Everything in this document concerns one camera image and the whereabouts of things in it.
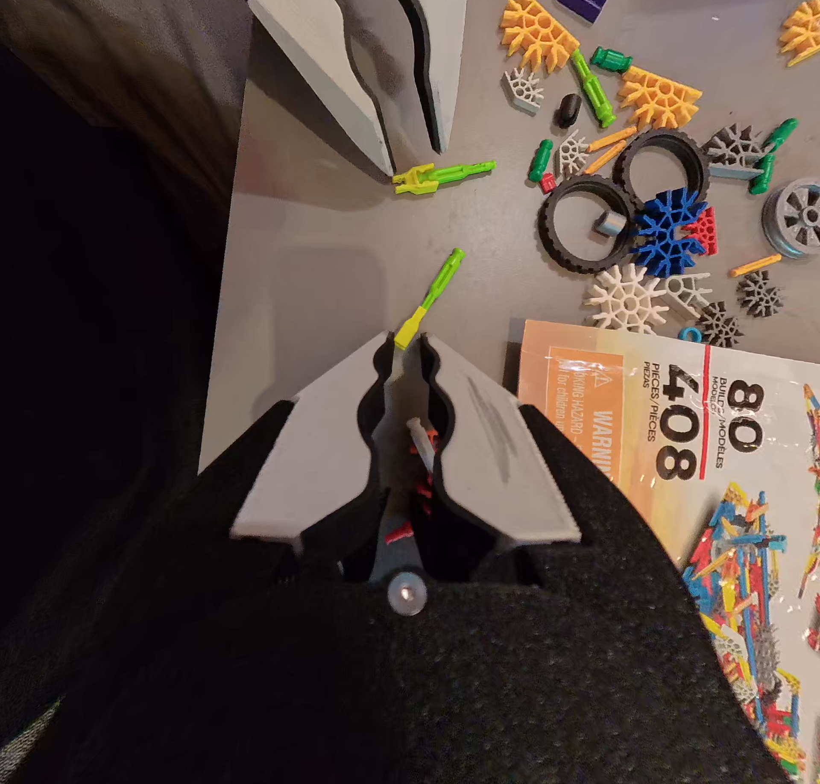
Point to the lime green rod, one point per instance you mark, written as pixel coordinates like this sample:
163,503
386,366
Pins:
464,171
592,86
443,278

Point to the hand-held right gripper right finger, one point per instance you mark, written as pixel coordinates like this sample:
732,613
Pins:
506,476

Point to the black toy tire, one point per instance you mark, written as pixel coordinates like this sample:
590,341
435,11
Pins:
624,169
551,227

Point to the white fan connector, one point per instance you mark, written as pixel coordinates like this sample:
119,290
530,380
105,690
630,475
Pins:
692,291

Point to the small black cylinder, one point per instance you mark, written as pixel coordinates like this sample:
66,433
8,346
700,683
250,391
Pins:
568,110

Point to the green short rod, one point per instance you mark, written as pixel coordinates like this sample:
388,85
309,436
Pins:
762,174
780,135
610,59
540,161

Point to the dark grey snowflake connector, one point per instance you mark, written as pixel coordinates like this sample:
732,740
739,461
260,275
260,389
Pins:
719,324
760,294

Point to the white snowflake connector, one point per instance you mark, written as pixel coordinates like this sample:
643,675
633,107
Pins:
612,303

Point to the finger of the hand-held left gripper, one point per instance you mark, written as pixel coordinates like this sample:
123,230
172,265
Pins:
307,28
442,28

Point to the red fan connector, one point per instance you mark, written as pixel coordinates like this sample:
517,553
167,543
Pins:
704,233

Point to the pale grey small connector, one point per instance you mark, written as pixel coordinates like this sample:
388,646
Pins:
570,154
522,92

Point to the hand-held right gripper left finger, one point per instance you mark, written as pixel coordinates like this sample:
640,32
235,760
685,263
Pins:
307,470

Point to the blue snowflake connector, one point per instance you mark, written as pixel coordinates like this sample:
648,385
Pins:
666,252
669,211

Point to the grey fan connector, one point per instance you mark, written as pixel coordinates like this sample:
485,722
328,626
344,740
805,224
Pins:
733,147

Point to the pale grey toy rod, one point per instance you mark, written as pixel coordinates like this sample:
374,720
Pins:
737,171

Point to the yellow toy rod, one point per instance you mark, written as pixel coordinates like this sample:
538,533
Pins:
605,157
612,139
756,265

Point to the small red toy piece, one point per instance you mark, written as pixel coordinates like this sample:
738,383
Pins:
546,183

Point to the red connector on white rod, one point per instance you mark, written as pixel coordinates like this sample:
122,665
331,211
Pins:
421,441

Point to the grey wheel hub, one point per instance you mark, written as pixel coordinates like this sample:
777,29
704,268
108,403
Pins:
772,233

